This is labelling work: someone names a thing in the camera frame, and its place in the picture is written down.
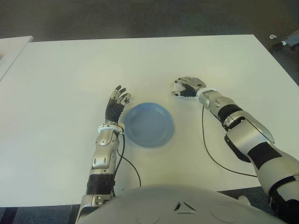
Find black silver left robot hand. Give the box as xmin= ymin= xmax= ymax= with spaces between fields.
xmin=104 ymin=85 xmax=132 ymax=123

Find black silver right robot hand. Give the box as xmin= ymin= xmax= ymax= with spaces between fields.
xmin=170 ymin=76 xmax=207 ymax=98

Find blue plastic plate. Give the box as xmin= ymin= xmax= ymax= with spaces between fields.
xmin=123 ymin=102 xmax=175 ymax=148

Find black shoe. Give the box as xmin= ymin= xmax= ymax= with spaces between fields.
xmin=272 ymin=42 xmax=285 ymax=54

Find person's blue jeans leg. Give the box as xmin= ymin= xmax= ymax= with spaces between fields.
xmin=286 ymin=32 xmax=299 ymax=47

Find grey robot torso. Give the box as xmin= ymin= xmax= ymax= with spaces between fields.
xmin=77 ymin=184 xmax=290 ymax=224

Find white side table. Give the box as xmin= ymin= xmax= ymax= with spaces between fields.
xmin=0 ymin=35 xmax=35 ymax=82

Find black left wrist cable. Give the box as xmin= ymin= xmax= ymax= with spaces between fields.
xmin=115 ymin=133 xmax=142 ymax=187

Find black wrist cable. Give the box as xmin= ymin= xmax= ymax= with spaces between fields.
xmin=115 ymin=133 xmax=142 ymax=187
xmin=201 ymin=106 xmax=257 ymax=178

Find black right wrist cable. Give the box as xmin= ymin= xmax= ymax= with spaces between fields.
xmin=201 ymin=106 xmax=257 ymax=178

